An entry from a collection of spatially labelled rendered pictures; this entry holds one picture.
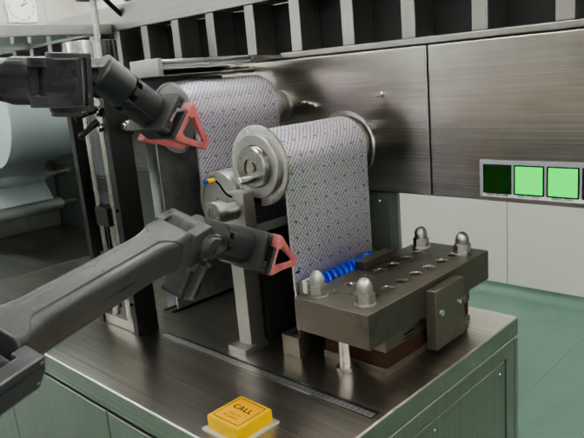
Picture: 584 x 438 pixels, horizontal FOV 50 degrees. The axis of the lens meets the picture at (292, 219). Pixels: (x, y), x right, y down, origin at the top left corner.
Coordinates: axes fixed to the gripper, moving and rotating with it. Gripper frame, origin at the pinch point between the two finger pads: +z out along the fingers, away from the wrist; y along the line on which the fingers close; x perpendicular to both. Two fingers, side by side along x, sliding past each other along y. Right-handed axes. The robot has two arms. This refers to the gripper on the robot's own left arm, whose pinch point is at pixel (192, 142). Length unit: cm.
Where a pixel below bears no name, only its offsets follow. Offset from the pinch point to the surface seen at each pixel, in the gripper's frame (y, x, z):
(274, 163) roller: 5.5, 4.0, 13.2
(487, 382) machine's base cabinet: 32, -15, 61
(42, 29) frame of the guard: -95, 38, 0
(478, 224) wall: -96, 111, 272
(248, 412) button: 17.1, -35.8, 17.7
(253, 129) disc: 0.2, 9.2, 10.0
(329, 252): 6.5, -3.3, 34.2
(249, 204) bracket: -0.6, -2.5, 17.0
